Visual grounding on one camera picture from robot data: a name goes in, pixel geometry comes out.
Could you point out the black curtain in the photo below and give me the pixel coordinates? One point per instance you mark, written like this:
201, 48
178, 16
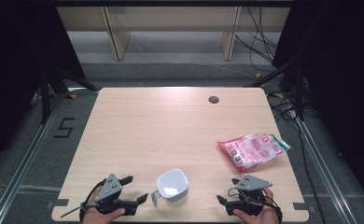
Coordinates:
342, 77
15, 62

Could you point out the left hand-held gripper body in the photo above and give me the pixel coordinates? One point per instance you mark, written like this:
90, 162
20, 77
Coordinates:
110, 186

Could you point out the person's right hand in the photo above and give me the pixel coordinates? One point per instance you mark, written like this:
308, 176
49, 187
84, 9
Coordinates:
264, 217

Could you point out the black table bracket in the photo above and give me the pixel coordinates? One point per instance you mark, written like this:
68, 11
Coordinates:
58, 203
300, 206

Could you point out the red and white plastic bag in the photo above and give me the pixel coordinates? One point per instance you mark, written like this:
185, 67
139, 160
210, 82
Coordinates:
251, 151

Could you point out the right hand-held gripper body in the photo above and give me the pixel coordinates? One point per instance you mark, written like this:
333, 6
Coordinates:
251, 183

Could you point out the black metal stand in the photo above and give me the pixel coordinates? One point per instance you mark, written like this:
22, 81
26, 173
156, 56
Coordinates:
48, 93
299, 93

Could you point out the light wooden shelf unit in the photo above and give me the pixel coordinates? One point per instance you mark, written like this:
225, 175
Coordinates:
170, 18

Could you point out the person's left hand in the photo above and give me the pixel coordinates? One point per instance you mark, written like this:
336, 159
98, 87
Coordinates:
99, 217

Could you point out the aluminium floor rail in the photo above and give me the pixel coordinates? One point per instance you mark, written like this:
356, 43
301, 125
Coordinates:
323, 168
24, 165

